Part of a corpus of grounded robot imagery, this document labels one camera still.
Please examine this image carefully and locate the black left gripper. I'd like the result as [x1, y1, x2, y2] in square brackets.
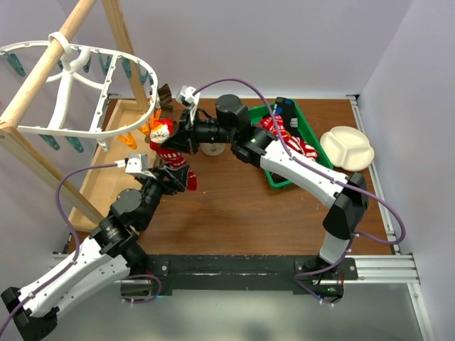
[139, 163, 189, 229]

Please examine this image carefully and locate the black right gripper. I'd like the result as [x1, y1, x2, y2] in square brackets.
[161, 108, 235, 156]

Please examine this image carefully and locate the red cat christmas sock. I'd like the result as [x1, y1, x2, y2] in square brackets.
[149, 118, 198, 191]
[259, 115, 290, 142]

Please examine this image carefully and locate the black blue logo sock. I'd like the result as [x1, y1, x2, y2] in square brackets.
[274, 97, 299, 136]

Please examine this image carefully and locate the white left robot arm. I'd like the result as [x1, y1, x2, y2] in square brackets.
[1, 165, 189, 340]

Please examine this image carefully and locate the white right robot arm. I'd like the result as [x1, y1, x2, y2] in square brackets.
[164, 94, 368, 279]

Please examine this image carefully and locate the white oval sock hanger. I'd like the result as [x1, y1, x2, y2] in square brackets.
[0, 31, 161, 153]

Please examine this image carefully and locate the green ceramic mug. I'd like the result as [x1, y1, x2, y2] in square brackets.
[200, 143, 225, 156]

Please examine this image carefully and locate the green plastic tray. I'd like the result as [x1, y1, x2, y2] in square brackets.
[249, 97, 333, 190]

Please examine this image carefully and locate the cream divided plate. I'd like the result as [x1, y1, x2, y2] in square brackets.
[320, 126, 375, 172]

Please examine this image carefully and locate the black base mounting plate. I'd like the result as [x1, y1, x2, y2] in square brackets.
[120, 254, 359, 301]

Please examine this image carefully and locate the wooden drying rack frame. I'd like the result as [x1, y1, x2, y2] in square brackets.
[0, 0, 157, 232]

